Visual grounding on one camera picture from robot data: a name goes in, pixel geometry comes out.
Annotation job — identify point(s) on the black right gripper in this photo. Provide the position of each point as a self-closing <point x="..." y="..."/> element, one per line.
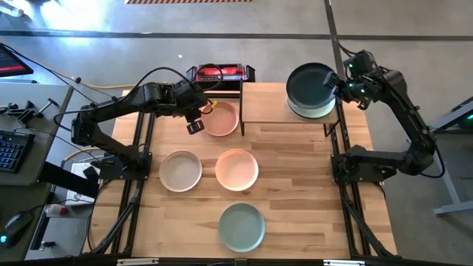
<point x="358" y="92"/>

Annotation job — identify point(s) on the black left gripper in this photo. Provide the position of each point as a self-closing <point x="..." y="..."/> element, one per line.
<point x="188" y="98"/>

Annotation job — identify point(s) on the dark green plate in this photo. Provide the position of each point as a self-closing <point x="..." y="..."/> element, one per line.
<point x="308" y="86"/>

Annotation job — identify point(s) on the pink bowl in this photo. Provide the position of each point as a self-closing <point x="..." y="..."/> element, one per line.
<point x="221" y="120"/>

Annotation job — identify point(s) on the light green plate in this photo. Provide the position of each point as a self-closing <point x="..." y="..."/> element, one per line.
<point x="310" y="109"/>

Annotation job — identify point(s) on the beige plate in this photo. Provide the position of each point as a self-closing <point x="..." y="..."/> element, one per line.
<point x="180" y="171"/>

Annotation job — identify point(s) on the peach plate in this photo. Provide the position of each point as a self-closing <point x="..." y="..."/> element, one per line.
<point x="236" y="170"/>

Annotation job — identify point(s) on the grey-blue plate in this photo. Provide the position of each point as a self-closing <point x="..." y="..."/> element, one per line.
<point x="241" y="228"/>

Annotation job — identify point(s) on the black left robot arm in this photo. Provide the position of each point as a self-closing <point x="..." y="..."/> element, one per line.
<point x="111" y="109"/>

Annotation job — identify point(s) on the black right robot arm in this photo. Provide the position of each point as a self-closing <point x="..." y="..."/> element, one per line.
<point x="410" y="118"/>

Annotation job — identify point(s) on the wooden shelf with black legs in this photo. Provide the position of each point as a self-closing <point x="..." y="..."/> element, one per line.
<point x="266" y="103"/>

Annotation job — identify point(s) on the black and red equipment box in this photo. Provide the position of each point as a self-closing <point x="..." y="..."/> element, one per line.
<point x="236" y="74"/>

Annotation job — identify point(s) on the white box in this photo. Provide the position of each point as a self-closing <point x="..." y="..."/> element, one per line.
<point x="74" y="173"/>

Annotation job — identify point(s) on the black flat bar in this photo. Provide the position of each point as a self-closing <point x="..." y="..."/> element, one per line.
<point x="63" y="177"/>

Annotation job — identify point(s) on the black device with green light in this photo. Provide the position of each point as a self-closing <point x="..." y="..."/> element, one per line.
<point x="467" y="120"/>

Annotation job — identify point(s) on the clear bottle with red cap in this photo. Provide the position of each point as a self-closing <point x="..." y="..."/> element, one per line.
<point x="55" y="210"/>

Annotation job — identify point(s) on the black clamp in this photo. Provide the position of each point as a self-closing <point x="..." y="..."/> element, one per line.
<point x="24" y="112"/>

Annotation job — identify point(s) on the grey metal stand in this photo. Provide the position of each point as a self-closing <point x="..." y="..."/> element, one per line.
<point x="452" y="207"/>

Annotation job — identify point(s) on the grey side desk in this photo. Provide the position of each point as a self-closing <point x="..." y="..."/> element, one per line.
<point x="22" y="90"/>

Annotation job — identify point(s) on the black backlit keyboard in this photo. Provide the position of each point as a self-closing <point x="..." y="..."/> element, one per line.
<point x="15" y="151"/>

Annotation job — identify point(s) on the dark computer monitor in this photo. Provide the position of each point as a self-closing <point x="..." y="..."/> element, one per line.
<point x="13" y="63"/>

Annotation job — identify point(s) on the black computer mouse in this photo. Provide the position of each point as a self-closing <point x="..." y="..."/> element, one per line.
<point x="16" y="225"/>

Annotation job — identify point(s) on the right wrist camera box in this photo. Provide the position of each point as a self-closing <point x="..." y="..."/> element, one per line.
<point x="360" y="63"/>

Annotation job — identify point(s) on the black aluminium rig frame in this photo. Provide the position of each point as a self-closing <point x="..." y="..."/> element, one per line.
<point x="130" y="192"/>

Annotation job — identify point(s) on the silver bracket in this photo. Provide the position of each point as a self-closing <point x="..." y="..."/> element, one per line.
<point x="343" y="262"/>
<point x="136" y="262"/>

